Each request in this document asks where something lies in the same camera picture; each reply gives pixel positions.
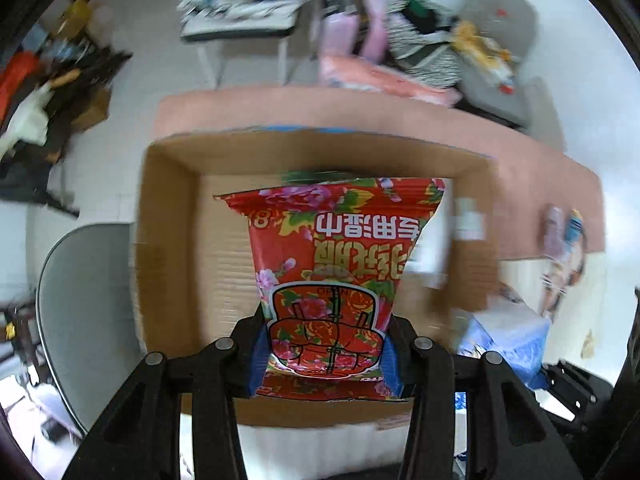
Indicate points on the white frame chair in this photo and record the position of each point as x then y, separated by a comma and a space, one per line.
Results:
240, 35

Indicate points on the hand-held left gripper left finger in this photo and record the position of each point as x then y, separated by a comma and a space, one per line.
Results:
256, 360

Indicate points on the blue patterned packet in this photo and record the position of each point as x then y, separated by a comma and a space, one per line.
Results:
505, 340

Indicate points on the red floral wet wipes pack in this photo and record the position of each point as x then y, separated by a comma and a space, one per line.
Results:
334, 280

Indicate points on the pink folded cloth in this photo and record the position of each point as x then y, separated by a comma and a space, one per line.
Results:
380, 77

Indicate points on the pink backpack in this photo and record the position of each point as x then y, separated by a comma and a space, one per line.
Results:
352, 22

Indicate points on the pile of dark clutter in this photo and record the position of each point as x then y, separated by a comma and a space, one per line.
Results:
45, 105

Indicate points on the brown cardboard box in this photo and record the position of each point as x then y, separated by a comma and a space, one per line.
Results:
310, 240

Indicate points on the pink table mat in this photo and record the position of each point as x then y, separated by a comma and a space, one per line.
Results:
540, 160

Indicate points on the yellow white plush toy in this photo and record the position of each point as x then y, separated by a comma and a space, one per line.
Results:
487, 55

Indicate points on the black white striped cloth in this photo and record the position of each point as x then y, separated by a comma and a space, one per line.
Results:
425, 45

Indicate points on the colourful printed packet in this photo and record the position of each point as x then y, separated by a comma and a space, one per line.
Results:
567, 260

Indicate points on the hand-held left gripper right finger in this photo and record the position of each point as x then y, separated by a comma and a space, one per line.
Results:
393, 365

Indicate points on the grey round chair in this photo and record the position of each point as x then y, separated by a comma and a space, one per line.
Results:
85, 320

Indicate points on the small pale packet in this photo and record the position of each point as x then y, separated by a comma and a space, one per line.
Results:
553, 227

